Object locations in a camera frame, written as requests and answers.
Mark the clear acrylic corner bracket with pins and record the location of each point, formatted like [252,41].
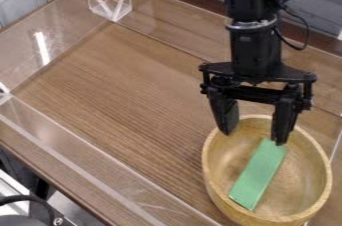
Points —
[111,9]

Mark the clear acrylic front wall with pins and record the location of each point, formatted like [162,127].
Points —
[122,197]

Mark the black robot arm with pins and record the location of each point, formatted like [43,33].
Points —
[254,14]

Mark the light wooden bowl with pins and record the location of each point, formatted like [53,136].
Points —
[301,185]

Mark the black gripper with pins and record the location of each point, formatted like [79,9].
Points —
[256,77]

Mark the green rectangular block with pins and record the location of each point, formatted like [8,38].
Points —
[256,175]

